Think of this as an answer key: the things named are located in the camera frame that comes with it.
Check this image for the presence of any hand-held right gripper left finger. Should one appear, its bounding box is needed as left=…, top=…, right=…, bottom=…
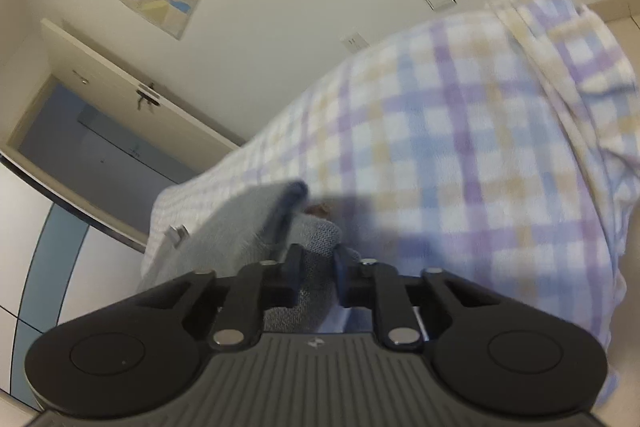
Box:
left=135, top=244, right=306, bottom=353

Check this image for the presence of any door handle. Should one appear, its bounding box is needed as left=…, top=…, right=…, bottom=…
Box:
left=134, top=82, right=163, bottom=111

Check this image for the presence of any cream door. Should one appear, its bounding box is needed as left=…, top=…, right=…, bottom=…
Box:
left=40, top=18, right=247, bottom=154

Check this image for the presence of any grey knit sweater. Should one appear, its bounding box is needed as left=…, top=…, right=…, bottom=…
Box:
left=137, top=179, right=362, bottom=336

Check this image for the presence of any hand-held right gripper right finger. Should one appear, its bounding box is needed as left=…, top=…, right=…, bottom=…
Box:
left=334, top=244, right=501, bottom=353

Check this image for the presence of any white wardrobe with teal stripe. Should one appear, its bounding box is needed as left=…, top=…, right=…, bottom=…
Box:
left=0, top=154, right=152, bottom=414

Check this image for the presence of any purple checked quilt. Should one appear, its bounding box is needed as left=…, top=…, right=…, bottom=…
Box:
left=140, top=0, right=640, bottom=410

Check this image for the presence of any white wall socket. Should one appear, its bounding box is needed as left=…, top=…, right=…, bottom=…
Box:
left=340, top=32, right=371, bottom=54

